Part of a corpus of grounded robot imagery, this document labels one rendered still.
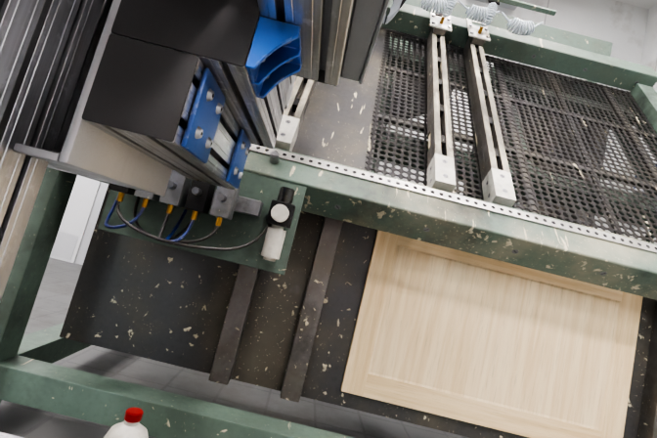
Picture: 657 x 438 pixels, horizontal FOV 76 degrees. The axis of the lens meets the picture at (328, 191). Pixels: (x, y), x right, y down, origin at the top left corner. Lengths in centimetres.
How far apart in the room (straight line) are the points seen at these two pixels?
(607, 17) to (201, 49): 525
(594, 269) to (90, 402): 138
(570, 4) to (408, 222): 443
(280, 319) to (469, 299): 61
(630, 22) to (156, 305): 522
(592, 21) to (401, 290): 443
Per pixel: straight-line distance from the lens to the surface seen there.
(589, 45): 295
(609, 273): 142
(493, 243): 126
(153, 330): 150
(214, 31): 46
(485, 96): 176
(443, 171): 128
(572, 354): 165
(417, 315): 143
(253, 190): 114
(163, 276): 147
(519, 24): 220
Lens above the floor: 66
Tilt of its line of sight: 8 degrees up
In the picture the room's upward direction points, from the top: 14 degrees clockwise
